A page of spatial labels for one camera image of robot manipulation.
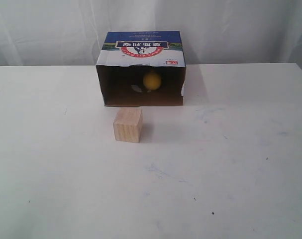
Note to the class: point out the white curtain backdrop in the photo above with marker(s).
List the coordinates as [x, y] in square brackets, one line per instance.
[72, 32]

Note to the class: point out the wooden cube block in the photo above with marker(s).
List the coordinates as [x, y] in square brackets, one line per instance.
[128, 124]

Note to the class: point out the blue white cardboard box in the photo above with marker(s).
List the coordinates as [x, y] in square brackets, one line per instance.
[126, 57]

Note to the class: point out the yellow ball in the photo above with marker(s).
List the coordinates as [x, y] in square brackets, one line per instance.
[152, 81]

